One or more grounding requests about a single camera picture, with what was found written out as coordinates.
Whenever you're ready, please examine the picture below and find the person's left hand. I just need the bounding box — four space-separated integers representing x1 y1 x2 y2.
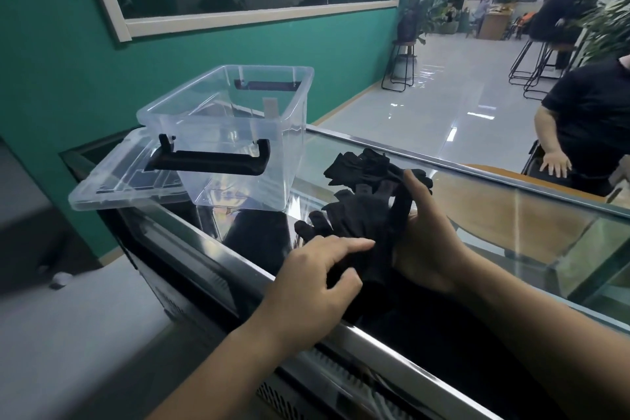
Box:
255 236 377 356

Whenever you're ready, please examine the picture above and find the person's right hand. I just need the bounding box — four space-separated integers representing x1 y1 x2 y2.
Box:
392 168 477 297

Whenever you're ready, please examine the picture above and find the clear plastic box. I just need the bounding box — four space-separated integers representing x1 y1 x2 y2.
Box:
136 64 315 213

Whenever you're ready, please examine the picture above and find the clear plastic lid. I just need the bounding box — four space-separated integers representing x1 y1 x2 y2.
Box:
68 127 198 213

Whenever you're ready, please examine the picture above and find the person's left forearm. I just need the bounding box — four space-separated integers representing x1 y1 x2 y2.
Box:
147 321 316 420

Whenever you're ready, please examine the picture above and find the person's right forearm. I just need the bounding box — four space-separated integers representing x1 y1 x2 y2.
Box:
442 247 630 420

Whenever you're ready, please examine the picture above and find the glass display case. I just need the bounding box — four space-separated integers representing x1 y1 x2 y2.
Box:
58 124 630 420

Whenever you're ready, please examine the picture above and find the round wooden table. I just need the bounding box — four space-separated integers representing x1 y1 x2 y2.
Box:
432 163 611 263

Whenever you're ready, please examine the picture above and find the black chair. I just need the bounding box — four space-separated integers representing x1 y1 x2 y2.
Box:
520 138 545 177

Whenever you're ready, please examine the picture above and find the white round pot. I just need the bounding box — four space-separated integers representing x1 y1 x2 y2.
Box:
392 54 417 82

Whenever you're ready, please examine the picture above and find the black metal plant stand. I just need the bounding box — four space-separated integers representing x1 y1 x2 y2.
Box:
381 39 418 93

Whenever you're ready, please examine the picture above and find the black bar stool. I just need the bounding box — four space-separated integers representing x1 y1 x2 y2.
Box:
523 42 578 100
508 38 548 87

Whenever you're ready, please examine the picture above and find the small potted plant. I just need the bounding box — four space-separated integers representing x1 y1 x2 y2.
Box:
435 3 463 35

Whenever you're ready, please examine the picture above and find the wooden desk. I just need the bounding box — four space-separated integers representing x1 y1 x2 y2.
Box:
478 5 514 41

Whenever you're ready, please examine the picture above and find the large leafy green plant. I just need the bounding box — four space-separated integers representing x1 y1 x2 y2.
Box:
573 0 630 69

